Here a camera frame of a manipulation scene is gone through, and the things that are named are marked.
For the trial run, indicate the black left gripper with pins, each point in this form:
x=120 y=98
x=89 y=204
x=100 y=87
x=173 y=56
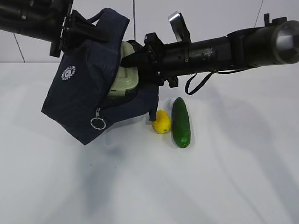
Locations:
x=81 y=29

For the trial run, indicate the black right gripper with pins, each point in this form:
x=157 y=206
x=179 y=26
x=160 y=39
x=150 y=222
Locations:
x=151 y=62

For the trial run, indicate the glass container green lid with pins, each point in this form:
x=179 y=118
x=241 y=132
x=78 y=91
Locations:
x=127 y=79

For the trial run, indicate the yellow lemon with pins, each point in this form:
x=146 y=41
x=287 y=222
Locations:
x=162 y=124

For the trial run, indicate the dark blue lunch bag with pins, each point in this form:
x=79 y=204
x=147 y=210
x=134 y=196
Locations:
x=78 y=96

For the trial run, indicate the green cucumber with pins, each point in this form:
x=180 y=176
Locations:
x=181 y=130

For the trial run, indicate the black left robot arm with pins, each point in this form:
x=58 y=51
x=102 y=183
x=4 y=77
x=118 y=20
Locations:
x=33 y=18

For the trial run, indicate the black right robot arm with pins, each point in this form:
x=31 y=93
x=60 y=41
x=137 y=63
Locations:
x=275 y=43

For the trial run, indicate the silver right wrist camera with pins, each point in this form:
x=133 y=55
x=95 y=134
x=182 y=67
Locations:
x=179 y=27

